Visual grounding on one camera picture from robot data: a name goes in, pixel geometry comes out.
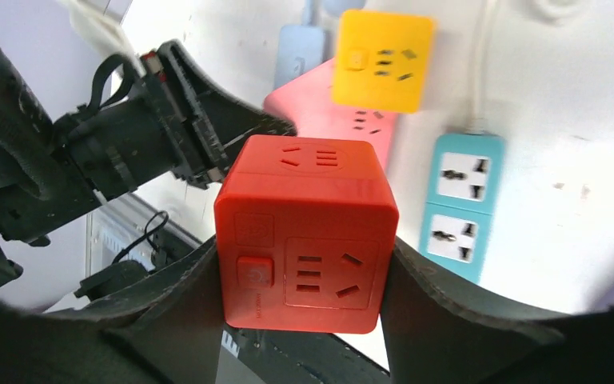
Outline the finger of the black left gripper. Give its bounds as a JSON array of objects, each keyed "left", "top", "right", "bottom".
[{"left": 157, "top": 40, "right": 297, "bottom": 154}]

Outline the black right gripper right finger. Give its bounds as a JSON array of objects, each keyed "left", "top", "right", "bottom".
[{"left": 381, "top": 240, "right": 614, "bottom": 383}]

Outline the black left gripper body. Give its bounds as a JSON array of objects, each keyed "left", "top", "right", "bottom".
[{"left": 55, "top": 40, "right": 232, "bottom": 200}]

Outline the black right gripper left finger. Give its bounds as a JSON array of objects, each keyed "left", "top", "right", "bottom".
[{"left": 0, "top": 239, "right": 224, "bottom": 383}]

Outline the pink triangular socket adapter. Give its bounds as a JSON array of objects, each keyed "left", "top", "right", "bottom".
[{"left": 263, "top": 59, "right": 398, "bottom": 168}]

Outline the light blue power strip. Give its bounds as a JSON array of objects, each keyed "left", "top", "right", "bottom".
[{"left": 273, "top": 24, "right": 326, "bottom": 89}]

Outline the red cube socket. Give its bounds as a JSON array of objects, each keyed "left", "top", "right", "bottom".
[{"left": 214, "top": 135, "right": 399, "bottom": 334}]

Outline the teal power strip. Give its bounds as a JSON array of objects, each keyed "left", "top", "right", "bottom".
[{"left": 419, "top": 134, "right": 505, "bottom": 283}]

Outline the yellow cube socket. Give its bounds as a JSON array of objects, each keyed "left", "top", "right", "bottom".
[{"left": 332, "top": 10, "right": 437, "bottom": 114}]

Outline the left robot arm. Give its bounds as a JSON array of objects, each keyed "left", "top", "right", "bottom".
[{"left": 0, "top": 40, "right": 297, "bottom": 287}]

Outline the white cable of teal strip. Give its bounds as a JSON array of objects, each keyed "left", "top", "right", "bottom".
[{"left": 468, "top": 0, "right": 584, "bottom": 136}]

